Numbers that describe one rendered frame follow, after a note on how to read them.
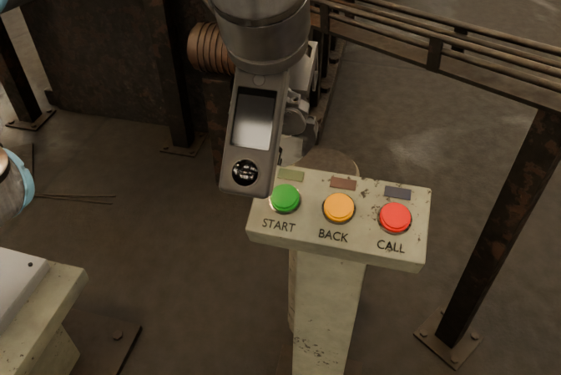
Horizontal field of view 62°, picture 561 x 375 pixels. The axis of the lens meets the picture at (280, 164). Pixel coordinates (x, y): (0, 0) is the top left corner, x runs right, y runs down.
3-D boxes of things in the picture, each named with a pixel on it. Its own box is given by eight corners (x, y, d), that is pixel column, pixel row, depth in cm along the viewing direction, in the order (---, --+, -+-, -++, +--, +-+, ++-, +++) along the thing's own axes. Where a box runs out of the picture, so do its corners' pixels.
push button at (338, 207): (326, 195, 65) (326, 190, 64) (355, 200, 65) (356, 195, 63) (321, 221, 64) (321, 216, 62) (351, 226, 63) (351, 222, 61)
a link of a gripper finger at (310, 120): (319, 147, 52) (317, 101, 45) (316, 159, 52) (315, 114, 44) (277, 141, 53) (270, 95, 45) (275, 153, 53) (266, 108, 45)
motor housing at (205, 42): (218, 160, 160) (200, 12, 123) (280, 171, 156) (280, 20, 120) (205, 187, 150) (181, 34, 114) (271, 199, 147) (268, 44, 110)
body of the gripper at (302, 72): (320, 78, 51) (320, -8, 41) (307, 145, 48) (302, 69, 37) (254, 71, 53) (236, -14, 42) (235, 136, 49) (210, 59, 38)
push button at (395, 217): (380, 204, 64) (381, 199, 63) (410, 209, 63) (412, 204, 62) (376, 231, 62) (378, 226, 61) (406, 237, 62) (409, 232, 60)
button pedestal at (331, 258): (272, 342, 112) (268, 148, 70) (373, 366, 108) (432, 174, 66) (254, 412, 101) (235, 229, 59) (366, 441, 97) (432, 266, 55)
